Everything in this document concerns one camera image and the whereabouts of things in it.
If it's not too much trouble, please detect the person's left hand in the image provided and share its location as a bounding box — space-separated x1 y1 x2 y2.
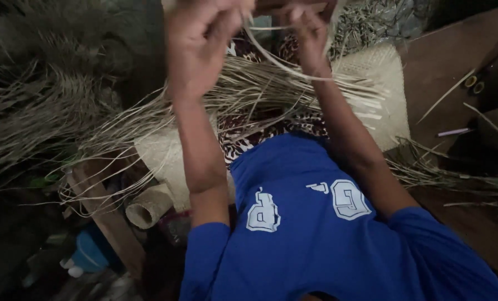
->
164 0 256 102

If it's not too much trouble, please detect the person's right hand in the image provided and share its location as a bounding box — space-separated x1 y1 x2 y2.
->
279 3 333 78

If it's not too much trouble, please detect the pale straw weaving strip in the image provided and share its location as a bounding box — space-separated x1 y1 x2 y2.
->
241 0 346 82

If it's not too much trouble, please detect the leopard print garment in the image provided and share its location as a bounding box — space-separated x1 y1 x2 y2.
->
217 29 331 168

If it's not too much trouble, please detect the heap of loose straw strips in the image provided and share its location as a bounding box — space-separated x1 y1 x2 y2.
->
0 54 383 210

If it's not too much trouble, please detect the pale purple pen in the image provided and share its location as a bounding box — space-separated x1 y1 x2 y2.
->
437 127 475 138

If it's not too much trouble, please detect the rolled woven straw mat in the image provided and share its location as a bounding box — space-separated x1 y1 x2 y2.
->
125 183 175 230

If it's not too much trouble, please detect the blue shirt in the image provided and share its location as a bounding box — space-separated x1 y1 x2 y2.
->
179 132 498 301

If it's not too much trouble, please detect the wooden plank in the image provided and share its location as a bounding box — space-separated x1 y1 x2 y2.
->
65 161 147 281

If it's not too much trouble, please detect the blue plastic container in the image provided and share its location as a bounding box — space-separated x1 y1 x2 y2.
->
71 226 116 274

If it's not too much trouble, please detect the white plastic bottle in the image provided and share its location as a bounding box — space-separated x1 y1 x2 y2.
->
59 257 84 278

